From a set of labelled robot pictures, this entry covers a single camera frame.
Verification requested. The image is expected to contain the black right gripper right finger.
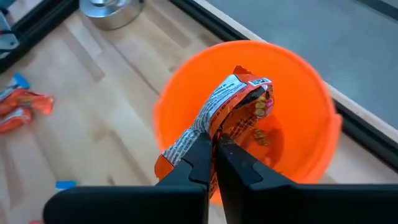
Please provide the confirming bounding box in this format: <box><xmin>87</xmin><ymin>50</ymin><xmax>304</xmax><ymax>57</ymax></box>
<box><xmin>216</xmin><ymin>133</ymin><xmax>299</xmax><ymax>224</ymax></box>

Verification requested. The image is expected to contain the blue white Hershey's candy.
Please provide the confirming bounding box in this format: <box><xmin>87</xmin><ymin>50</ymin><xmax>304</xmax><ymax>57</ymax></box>
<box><xmin>0</xmin><ymin>72</ymin><xmax>31</xmax><ymax>101</ymax></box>
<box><xmin>55</xmin><ymin>180</ymin><xmax>77</xmax><ymax>195</ymax></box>

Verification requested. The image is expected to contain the white shade silver table lamp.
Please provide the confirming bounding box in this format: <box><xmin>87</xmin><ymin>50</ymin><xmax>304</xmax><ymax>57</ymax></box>
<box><xmin>78</xmin><ymin>0</ymin><xmax>146</xmax><ymax>31</ymax></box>

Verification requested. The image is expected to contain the grey metal mounting bracket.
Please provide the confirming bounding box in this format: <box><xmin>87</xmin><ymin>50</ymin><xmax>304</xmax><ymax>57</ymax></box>
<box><xmin>0</xmin><ymin>10</ymin><xmax>20</xmax><ymax>60</ymax></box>

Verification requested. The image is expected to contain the orange pumpkin face bucket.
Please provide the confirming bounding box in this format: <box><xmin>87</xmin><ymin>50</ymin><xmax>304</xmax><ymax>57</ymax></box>
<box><xmin>151</xmin><ymin>39</ymin><xmax>343</xmax><ymax>206</ymax></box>

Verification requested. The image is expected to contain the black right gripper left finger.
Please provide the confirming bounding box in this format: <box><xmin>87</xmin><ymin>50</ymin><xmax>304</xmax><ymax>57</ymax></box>
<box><xmin>155</xmin><ymin>132</ymin><xmax>214</xmax><ymax>200</ymax></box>

